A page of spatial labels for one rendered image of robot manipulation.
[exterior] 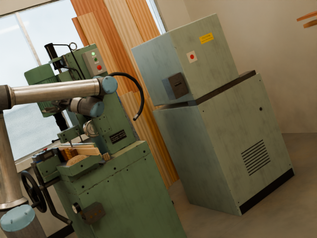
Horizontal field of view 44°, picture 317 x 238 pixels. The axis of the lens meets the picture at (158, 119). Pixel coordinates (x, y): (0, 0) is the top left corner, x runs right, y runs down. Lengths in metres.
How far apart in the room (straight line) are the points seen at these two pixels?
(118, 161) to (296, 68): 2.11
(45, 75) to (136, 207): 1.01
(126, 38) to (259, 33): 1.35
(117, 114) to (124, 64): 1.52
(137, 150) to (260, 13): 2.05
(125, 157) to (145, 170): 0.18
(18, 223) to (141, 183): 0.99
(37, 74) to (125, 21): 1.92
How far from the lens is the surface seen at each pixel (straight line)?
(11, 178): 2.03
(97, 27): 4.06
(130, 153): 2.55
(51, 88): 1.94
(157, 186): 2.67
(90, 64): 2.54
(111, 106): 2.63
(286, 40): 3.92
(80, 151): 2.50
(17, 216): 1.88
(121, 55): 4.11
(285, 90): 4.13
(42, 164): 2.51
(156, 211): 2.69
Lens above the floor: 1.33
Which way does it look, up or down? 10 degrees down
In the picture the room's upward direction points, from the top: 22 degrees counter-clockwise
